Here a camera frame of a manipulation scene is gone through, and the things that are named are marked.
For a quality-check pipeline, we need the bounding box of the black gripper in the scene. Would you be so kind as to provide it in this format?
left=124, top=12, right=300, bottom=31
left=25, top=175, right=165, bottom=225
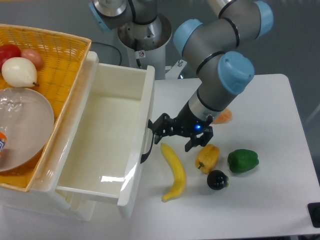
left=152, top=102, right=214, bottom=152

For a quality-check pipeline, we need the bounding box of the white drawer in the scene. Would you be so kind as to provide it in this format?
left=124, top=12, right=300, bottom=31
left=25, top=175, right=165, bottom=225
left=54, top=62, right=156, bottom=219
left=55, top=189, right=96, bottom=221

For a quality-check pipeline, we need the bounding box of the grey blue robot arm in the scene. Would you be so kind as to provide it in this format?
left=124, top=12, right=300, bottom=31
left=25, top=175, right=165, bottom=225
left=88, top=0, right=274, bottom=151

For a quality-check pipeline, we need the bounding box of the white drawer cabinet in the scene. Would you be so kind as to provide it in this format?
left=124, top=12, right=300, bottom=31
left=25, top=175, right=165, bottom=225
left=0, top=51, right=99, bottom=219

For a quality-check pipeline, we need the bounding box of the yellow bell pepper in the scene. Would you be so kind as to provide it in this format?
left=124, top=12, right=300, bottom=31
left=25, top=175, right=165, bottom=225
left=194, top=144, right=220, bottom=175

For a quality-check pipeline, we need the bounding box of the orange triangular bread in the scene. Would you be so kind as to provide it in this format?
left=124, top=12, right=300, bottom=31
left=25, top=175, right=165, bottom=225
left=212, top=108, right=233, bottom=124

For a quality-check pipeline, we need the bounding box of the yellow banana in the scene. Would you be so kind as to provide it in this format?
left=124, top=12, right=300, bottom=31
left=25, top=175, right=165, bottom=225
left=160, top=143, right=186, bottom=202

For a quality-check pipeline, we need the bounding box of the black round eggplant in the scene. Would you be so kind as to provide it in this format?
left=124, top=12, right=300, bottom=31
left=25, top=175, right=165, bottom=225
left=206, top=170, right=229, bottom=191

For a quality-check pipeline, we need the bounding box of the green bell pepper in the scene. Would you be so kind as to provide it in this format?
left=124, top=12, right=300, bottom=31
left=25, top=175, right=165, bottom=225
left=227, top=149, right=259, bottom=174

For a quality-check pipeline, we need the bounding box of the yellow woven basket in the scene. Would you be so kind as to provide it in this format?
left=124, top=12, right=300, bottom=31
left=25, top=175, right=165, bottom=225
left=0, top=24, right=92, bottom=192

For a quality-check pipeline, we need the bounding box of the black device at edge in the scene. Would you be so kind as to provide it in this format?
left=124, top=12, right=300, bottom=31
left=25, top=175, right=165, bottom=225
left=307, top=202, right=320, bottom=228

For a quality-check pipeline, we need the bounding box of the pink peach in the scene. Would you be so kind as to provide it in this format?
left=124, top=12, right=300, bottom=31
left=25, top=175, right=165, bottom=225
left=21, top=48, right=44, bottom=70

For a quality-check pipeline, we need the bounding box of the clear plastic wrap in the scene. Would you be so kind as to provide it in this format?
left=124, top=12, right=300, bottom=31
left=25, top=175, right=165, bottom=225
left=0, top=87, right=24, bottom=133

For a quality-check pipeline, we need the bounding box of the white pear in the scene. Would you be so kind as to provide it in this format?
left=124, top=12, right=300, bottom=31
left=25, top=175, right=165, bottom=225
left=1, top=57, right=39, bottom=88

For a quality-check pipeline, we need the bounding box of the orange blue packet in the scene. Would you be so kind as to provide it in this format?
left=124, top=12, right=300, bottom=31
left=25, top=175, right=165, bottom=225
left=0, top=132, right=7, bottom=155

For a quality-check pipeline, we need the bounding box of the red apple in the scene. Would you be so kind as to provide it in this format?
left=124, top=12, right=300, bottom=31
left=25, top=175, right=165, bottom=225
left=0, top=44, right=21, bottom=68

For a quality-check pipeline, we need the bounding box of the black cable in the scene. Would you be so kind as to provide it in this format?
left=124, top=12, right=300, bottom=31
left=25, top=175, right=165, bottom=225
left=91, top=41, right=122, bottom=66

